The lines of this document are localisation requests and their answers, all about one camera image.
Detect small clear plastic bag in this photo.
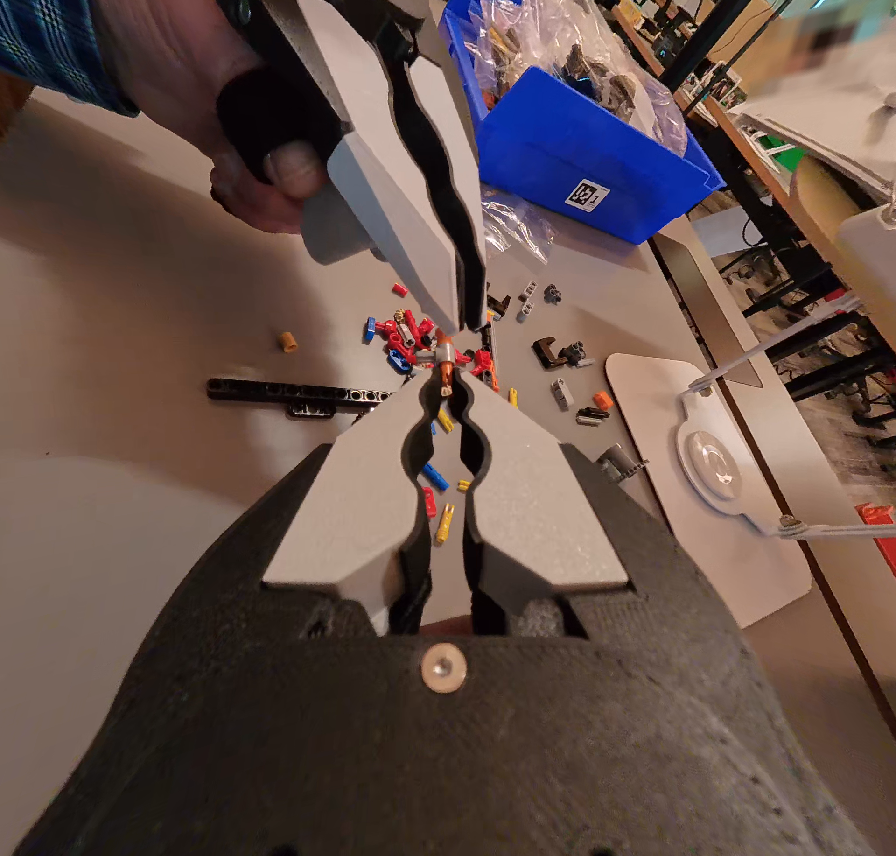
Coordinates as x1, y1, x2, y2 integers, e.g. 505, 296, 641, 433
479, 184, 559, 267

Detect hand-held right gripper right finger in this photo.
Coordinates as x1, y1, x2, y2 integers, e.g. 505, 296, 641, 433
451, 369, 630, 636

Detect orange grey lego subassembly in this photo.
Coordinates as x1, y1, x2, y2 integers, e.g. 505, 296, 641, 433
433, 334, 460, 399

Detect pile of small lego pieces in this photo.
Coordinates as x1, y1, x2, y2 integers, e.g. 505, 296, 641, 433
363, 282, 520, 547

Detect long multicolour lego chassis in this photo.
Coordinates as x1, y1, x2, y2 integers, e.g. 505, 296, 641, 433
479, 282, 514, 389

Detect person's left forearm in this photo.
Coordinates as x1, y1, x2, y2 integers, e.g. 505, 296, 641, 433
0, 0, 141, 119

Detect white book stand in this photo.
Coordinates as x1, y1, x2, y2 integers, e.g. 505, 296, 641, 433
604, 205, 896, 631

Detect person's left hand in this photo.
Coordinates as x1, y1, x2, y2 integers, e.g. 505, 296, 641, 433
91, 0, 331, 235

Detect clear bags of lego parts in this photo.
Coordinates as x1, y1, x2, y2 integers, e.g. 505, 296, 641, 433
468, 0, 690, 160

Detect orange red plastic object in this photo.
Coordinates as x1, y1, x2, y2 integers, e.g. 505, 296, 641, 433
855, 502, 896, 589

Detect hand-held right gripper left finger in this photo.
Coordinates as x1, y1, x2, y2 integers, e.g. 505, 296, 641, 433
261, 368, 441, 638

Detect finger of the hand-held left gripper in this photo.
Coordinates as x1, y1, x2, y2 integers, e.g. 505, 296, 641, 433
290, 0, 469, 335
408, 56, 489, 332

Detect blue storage bin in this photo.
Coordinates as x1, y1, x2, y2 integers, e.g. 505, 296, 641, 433
440, 0, 727, 246

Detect long black lego beam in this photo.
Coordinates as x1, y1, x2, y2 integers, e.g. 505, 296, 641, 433
206, 377, 393, 420

